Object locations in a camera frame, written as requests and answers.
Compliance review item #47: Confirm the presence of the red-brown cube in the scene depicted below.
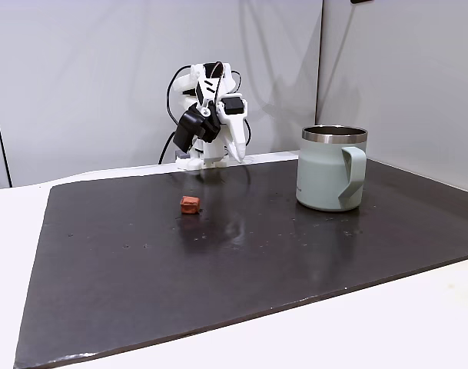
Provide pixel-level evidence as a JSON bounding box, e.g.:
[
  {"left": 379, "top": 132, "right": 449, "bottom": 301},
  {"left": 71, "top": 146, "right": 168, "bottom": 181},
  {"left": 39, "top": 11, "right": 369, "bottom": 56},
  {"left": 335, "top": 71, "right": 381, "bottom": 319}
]
[{"left": 180, "top": 195, "right": 201, "bottom": 215}]

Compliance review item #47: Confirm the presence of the pale green steel mug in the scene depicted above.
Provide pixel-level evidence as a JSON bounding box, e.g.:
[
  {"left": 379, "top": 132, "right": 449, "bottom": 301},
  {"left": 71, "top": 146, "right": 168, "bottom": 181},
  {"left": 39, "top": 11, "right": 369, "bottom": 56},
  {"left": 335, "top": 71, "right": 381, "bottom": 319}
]
[{"left": 295, "top": 125, "right": 369, "bottom": 213}]

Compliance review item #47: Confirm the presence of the black mat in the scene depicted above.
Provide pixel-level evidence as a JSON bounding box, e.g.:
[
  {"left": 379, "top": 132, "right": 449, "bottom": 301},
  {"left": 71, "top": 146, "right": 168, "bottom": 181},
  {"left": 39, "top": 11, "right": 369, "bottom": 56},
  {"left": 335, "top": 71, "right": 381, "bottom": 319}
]
[{"left": 13, "top": 158, "right": 468, "bottom": 369}]

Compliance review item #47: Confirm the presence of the servo cable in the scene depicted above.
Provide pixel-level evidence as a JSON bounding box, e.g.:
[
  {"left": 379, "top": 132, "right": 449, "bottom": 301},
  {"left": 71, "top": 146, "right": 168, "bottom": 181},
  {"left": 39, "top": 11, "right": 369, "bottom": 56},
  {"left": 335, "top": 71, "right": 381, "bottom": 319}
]
[{"left": 233, "top": 71, "right": 254, "bottom": 149}]

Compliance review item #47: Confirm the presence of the red servo wire loop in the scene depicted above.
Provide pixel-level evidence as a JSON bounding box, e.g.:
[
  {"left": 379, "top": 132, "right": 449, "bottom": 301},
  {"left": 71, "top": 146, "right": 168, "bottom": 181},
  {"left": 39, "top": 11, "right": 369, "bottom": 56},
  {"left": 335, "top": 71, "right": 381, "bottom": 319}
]
[{"left": 213, "top": 61, "right": 225, "bottom": 105}]

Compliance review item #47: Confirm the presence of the black camera box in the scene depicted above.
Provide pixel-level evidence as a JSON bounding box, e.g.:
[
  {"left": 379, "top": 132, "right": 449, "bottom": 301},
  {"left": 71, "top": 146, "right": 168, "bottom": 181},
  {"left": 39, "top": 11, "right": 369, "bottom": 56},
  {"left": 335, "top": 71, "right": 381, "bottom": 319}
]
[{"left": 173, "top": 106, "right": 222, "bottom": 153}]

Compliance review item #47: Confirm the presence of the black camera cable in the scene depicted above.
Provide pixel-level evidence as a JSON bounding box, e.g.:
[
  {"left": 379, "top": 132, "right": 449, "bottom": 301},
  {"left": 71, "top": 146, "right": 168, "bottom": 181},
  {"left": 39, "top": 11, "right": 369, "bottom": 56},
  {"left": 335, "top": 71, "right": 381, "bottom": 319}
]
[{"left": 158, "top": 65, "right": 192, "bottom": 165}]

